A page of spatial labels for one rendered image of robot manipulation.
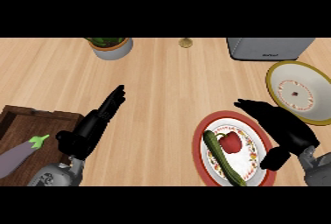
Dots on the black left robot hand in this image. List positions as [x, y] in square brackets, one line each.
[91, 125]

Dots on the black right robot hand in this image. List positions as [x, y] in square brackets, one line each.
[284, 124]

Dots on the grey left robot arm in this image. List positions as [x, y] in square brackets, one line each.
[58, 174]

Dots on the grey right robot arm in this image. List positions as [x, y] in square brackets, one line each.
[315, 167]

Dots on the yellow-rimmed white bowl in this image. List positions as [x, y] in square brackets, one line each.
[302, 92]

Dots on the red bell pepper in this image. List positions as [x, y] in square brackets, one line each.
[231, 142]

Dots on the red-rimmed white plate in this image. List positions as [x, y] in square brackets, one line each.
[232, 150]

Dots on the brown wooden cutting board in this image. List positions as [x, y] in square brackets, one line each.
[30, 131]

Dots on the green cucumber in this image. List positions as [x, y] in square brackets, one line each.
[219, 157]

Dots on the purple eggplant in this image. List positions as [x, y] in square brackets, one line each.
[20, 154]

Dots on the grey appliance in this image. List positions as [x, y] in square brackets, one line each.
[269, 48]

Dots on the potted green plant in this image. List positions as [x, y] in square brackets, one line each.
[111, 46]

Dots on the small brass round object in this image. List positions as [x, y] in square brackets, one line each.
[185, 43]

